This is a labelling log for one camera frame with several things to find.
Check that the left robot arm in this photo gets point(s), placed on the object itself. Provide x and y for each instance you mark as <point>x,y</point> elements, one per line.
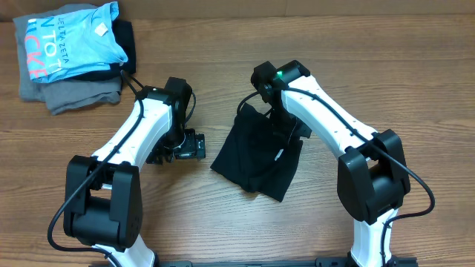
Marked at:
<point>103,196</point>

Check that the grey folded garment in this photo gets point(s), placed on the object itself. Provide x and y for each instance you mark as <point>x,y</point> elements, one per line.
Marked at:
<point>66,94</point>

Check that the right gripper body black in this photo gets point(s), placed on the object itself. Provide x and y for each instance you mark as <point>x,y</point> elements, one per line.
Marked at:
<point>291,128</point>

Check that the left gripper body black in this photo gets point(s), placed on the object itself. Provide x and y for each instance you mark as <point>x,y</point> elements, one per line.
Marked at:
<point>181,142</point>

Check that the black folded garment in stack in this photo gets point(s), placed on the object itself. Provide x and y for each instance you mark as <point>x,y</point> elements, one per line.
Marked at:
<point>124,36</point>

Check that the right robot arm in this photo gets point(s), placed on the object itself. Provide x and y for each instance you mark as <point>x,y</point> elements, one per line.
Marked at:
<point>371,182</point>

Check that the light blue printed t-shirt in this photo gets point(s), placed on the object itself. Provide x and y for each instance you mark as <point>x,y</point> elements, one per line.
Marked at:
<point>70,44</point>

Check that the black t-shirt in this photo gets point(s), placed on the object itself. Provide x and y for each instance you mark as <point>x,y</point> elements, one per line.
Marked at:
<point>258,157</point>

